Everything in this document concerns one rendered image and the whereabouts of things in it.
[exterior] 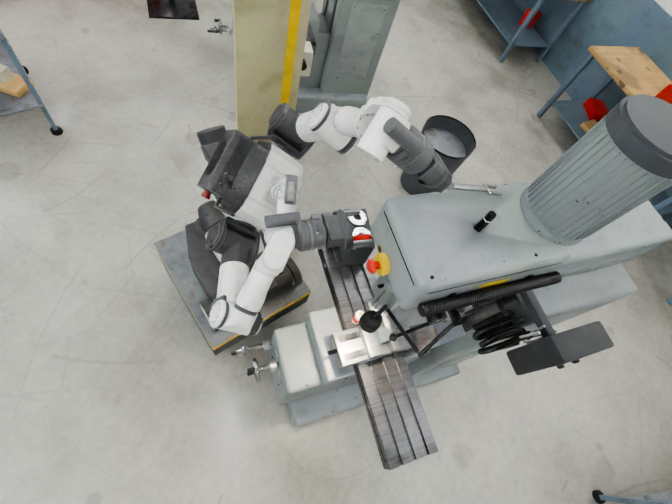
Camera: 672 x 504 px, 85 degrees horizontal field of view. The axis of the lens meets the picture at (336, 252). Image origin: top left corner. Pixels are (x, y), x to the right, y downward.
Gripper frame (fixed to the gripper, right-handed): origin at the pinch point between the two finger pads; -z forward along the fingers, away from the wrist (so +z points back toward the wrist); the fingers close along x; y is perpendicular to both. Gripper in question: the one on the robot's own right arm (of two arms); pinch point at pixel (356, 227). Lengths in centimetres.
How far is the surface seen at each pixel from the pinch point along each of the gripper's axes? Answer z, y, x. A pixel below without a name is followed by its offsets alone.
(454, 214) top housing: -18.4, -19.0, -10.4
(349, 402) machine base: -25, 150, -42
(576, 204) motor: -40, -32, -19
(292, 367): 13, 94, -20
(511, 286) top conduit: -31.9, -10.7, -29.9
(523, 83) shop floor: -378, 171, 268
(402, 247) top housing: -1.8, -17.1, -16.2
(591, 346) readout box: -55, -3, -50
